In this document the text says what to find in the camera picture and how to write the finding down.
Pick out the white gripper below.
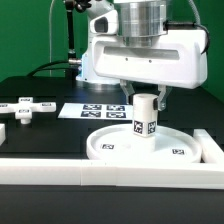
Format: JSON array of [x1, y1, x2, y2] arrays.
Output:
[[92, 30, 207, 111]]

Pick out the white round table top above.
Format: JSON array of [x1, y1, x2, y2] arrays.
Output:
[[86, 124, 202, 163]]

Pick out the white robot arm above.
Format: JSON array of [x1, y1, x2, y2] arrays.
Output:
[[77, 0, 210, 111]]

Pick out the white marker sheet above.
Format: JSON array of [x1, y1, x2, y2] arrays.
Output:
[[58, 103, 133, 120]]

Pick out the white right fence bar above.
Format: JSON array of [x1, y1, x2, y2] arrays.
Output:
[[193, 129, 224, 165]]

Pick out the white fence bar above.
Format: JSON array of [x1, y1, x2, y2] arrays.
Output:
[[0, 158, 224, 189], [193, 129, 224, 165]]

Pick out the white cross-shaped table base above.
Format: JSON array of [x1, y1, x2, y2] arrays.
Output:
[[0, 97, 56, 125]]

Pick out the white left fence block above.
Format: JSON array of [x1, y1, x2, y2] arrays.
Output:
[[0, 123, 6, 146]]

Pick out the white front fence bar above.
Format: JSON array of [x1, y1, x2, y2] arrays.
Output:
[[0, 158, 224, 189]]

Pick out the black cables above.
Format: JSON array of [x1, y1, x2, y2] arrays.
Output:
[[26, 59, 82, 78]]

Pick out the black camera stand pole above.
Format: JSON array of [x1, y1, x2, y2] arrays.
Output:
[[63, 0, 91, 65]]

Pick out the grey hanging cable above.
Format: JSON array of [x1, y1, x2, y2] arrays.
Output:
[[48, 0, 58, 78]]

